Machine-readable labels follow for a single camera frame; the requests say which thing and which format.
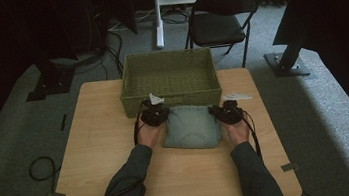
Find green woven basket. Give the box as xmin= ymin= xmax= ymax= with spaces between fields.
xmin=114 ymin=42 xmax=225 ymax=121

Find black looped floor cable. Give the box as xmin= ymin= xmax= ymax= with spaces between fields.
xmin=27 ymin=153 xmax=64 ymax=184

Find light blue denim pants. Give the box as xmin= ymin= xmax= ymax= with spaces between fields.
xmin=158 ymin=101 xmax=225 ymax=155

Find black folding chair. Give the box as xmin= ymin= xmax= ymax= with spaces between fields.
xmin=176 ymin=0 xmax=271 ymax=76

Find black stand with slanted post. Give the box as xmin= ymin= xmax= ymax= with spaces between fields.
xmin=261 ymin=35 xmax=313 ymax=82

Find person's left hand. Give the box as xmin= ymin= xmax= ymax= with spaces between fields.
xmin=134 ymin=117 xmax=169 ymax=151

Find bundle of black floor cables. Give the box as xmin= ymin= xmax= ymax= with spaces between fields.
xmin=68 ymin=24 xmax=134 ymax=86

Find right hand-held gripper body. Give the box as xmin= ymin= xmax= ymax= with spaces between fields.
xmin=215 ymin=90 xmax=256 ymax=128

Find black stand with square base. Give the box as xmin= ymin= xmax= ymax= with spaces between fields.
xmin=21 ymin=54 xmax=80 ymax=103

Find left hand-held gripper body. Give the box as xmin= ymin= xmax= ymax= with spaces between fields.
xmin=137 ymin=91 xmax=171 ymax=129

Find person's right hand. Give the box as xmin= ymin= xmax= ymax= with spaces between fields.
xmin=223 ymin=115 xmax=254 ymax=147

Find dark equipment with red light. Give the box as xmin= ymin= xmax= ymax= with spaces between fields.
xmin=81 ymin=0 xmax=114 ymax=54

